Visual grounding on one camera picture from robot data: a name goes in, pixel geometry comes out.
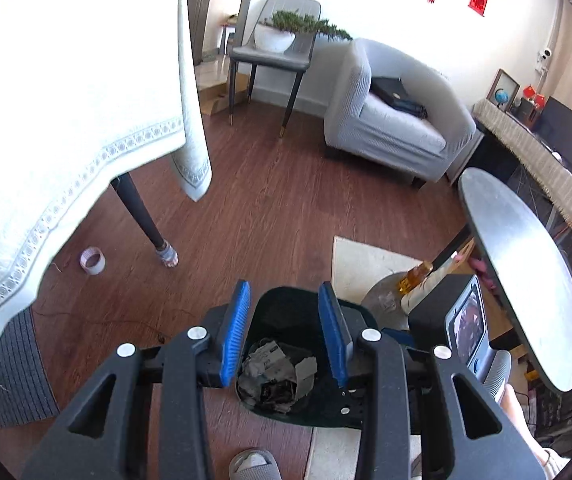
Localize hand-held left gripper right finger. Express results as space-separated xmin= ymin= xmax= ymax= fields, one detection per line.
xmin=318 ymin=281 xmax=549 ymax=480

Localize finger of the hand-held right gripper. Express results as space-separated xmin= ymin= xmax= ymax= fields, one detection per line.
xmin=382 ymin=327 xmax=416 ymax=350
xmin=335 ymin=389 xmax=365 ymax=428

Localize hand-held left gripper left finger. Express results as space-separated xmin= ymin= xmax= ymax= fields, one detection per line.
xmin=18 ymin=280 xmax=252 ymax=480

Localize white paper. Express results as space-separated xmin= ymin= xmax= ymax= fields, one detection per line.
xmin=242 ymin=340 xmax=297 ymax=386

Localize black trash bin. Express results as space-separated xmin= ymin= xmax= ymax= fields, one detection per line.
xmin=235 ymin=286 xmax=382 ymax=430

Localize person's right forearm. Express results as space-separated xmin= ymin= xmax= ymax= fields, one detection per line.
xmin=500 ymin=387 xmax=539 ymax=443

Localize yellow label bottle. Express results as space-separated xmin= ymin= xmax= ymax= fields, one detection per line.
xmin=397 ymin=261 xmax=434 ymax=295

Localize round grey marble table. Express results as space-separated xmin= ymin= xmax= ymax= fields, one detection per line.
xmin=361 ymin=167 xmax=572 ymax=421

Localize grey slipper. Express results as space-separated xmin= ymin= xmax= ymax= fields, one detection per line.
xmin=228 ymin=449 xmax=283 ymax=480

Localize white tape roll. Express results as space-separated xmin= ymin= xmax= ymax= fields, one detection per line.
xmin=79 ymin=246 xmax=107 ymax=276

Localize black dining table leg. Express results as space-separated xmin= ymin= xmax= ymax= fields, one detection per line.
xmin=110 ymin=172 xmax=181 ymax=268

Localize beige lace desk cover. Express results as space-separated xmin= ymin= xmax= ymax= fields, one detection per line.
xmin=472 ymin=98 xmax=572 ymax=306

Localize grey door mat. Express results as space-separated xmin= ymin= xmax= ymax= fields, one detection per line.
xmin=0 ymin=305 xmax=61 ymax=428

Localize dark speaker box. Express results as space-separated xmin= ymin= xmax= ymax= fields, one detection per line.
xmin=516 ymin=99 xmax=539 ymax=123

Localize black bag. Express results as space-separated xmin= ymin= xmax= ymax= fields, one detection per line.
xmin=368 ymin=76 xmax=428 ymax=120

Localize grey armchair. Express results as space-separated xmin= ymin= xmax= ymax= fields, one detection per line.
xmin=323 ymin=37 xmax=478 ymax=188

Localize black monitor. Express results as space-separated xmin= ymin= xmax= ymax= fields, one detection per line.
xmin=536 ymin=96 xmax=572 ymax=171

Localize flat brown cardboard box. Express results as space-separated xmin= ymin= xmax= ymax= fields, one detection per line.
xmin=198 ymin=91 xmax=232 ymax=117

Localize small red flags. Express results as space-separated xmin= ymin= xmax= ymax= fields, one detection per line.
xmin=523 ymin=85 xmax=547 ymax=108

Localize potted plant in white pot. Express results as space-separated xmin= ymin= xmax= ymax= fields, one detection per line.
xmin=253 ymin=9 xmax=353 ymax=54

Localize grey dining chair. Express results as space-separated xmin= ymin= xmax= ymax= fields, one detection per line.
xmin=227 ymin=0 xmax=323 ymax=138

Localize wooden picture frame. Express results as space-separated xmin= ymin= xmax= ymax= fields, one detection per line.
xmin=486 ymin=69 xmax=521 ymax=111

